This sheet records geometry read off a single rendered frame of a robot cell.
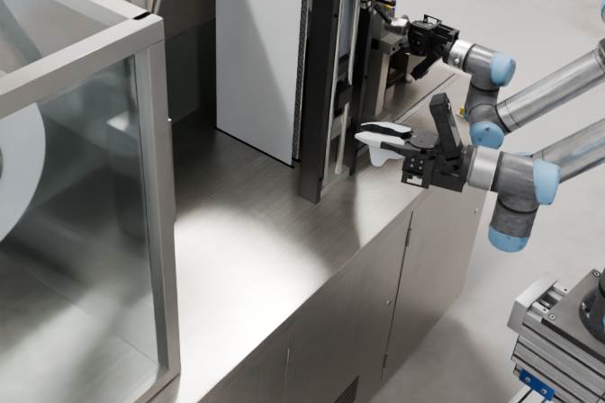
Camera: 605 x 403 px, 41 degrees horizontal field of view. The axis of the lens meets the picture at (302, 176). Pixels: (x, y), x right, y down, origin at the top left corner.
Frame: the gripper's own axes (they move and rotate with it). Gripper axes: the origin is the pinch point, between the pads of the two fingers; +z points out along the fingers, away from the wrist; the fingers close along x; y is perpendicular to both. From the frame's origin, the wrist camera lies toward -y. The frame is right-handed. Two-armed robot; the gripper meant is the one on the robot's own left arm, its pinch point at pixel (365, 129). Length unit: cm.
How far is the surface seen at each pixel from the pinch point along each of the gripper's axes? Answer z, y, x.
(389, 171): -0.4, 28.9, 37.8
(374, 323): -5, 71, 32
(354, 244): 0.3, 32.7, 9.9
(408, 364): -13, 115, 70
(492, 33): -4, 83, 310
